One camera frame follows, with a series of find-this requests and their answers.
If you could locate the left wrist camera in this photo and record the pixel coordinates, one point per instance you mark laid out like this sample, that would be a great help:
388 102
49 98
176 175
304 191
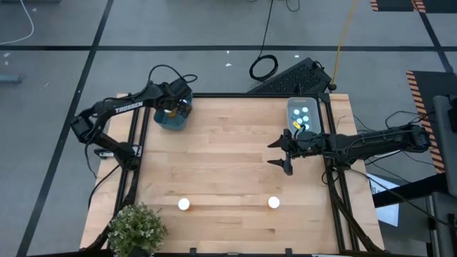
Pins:
181 89

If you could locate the light grey plastic bin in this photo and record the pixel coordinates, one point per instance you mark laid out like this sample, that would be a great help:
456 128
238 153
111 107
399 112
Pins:
316 107

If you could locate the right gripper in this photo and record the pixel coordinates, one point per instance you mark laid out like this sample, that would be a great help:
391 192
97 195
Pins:
288 151

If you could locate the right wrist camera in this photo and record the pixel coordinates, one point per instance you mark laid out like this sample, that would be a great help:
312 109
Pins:
308 140

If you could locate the blue pill bottle white cap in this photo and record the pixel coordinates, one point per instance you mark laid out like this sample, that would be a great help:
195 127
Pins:
305 109

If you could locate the green potted plant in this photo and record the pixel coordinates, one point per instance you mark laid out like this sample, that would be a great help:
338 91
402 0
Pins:
137 230

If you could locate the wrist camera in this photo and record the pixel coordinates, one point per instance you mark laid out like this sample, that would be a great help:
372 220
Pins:
308 140
181 89

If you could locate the teal plastic bin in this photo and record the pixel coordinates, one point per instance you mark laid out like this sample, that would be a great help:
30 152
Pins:
171 125

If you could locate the yellow tape tag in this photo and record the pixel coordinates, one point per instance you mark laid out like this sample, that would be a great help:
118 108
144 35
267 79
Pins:
296 125

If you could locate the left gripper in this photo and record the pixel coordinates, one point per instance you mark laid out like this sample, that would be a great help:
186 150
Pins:
162 94

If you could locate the white panel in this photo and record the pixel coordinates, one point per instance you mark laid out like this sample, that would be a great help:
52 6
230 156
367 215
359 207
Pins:
387 214

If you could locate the black striped floor mat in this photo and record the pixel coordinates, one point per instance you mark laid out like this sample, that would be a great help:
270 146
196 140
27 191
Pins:
439 5
392 4
421 82

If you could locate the grey floor object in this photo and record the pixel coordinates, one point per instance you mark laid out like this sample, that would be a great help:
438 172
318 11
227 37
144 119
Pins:
10 78

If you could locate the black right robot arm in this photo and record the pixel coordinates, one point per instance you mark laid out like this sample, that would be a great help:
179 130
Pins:
375 142

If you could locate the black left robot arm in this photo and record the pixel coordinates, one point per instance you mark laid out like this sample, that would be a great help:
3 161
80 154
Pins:
128 106

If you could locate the black aluminium table frame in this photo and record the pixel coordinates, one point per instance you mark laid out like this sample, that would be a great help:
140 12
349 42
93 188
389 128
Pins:
232 95

